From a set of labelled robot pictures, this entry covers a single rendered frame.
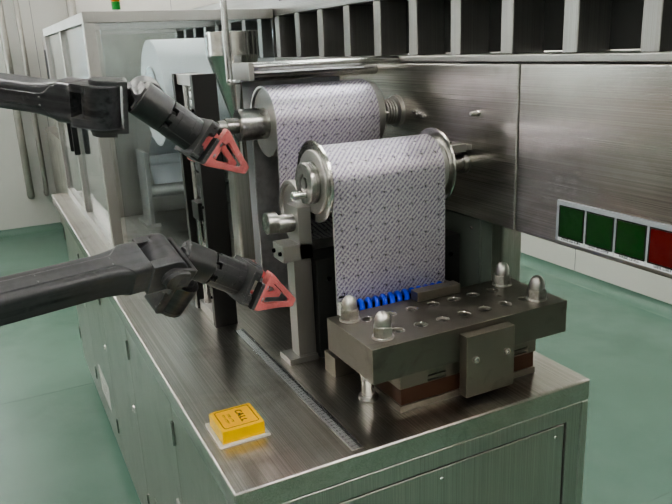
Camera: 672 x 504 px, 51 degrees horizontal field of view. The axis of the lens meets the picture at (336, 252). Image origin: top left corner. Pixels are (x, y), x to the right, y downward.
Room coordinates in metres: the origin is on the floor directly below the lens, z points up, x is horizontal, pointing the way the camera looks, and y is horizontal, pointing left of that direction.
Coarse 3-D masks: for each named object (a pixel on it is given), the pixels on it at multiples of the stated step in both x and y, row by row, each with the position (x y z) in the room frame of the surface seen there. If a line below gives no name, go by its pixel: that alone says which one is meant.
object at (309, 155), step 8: (440, 144) 1.32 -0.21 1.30; (304, 152) 1.26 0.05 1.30; (312, 152) 1.23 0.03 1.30; (304, 160) 1.26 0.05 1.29; (312, 160) 1.23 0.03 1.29; (320, 160) 1.20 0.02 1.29; (320, 168) 1.20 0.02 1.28; (448, 168) 1.30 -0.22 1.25; (320, 176) 1.20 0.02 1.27; (448, 176) 1.30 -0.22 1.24; (320, 200) 1.21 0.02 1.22; (312, 208) 1.24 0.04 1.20; (320, 208) 1.21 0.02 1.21
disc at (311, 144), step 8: (304, 144) 1.27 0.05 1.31; (312, 144) 1.23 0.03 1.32; (320, 152) 1.21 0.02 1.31; (328, 160) 1.19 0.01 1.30; (328, 168) 1.18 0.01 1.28; (328, 176) 1.18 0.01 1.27; (328, 184) 1.18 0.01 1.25; (328, 192) 1.18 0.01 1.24; (328, 200) 1.19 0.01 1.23; (328, 208) 1.19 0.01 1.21; (312, 216) 1.25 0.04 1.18; (320, 216) 1.22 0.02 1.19; (328, 216) 1.19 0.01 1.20
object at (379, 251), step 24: (336, 216) 1.19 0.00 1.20; (360, 216) 1.21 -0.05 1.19; (384, 216) 1.23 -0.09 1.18; (408, 216) 1.25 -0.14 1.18; (432, 216) 1.28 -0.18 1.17; (336, 240) 1.19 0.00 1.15; (360, 240) 1.21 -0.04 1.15; (384, 240) 1.23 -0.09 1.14; (408, 240) 1.25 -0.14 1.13; (432, 240) 1.28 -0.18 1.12; (336, 264) 1.19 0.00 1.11; (360, 264) 1.21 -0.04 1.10; (384, 264) 1.23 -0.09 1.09; (408, 264) 1.25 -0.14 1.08; (432, 264) 1.28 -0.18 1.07; (336, 288) 1.19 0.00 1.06; (360, 288) 1.21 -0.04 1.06; (384, 288) 1.23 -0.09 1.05; (408, 288) 1.25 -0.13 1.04
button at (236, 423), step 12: (228, 408) 1.02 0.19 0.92; (240, 408) 1.02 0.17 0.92; (252, 408) 1.02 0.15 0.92; (216, 420) 0.98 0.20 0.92; (228, 420) 0.98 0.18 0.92; (240, 420) 0.98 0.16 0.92; (252, 420) 0.98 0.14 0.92; (216, 432) 0.98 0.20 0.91; (228, 432) 0.95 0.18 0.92; (240, 432) 0.96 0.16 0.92; (252, 432) 0.97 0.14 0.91; (264, 432) 0.98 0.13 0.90
